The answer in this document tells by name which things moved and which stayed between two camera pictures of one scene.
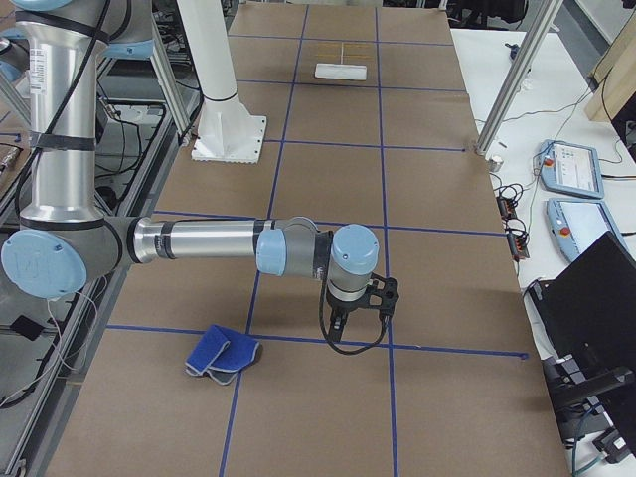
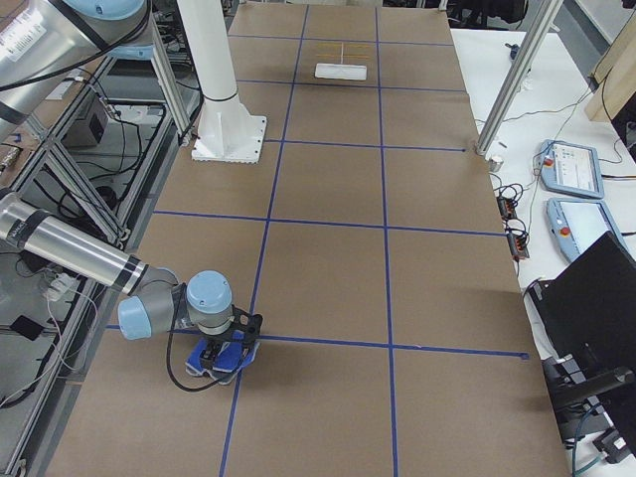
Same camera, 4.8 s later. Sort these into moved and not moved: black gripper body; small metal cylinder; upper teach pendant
Moved: black gripper body
Not moved: upper teach pendant; small metal cylinder
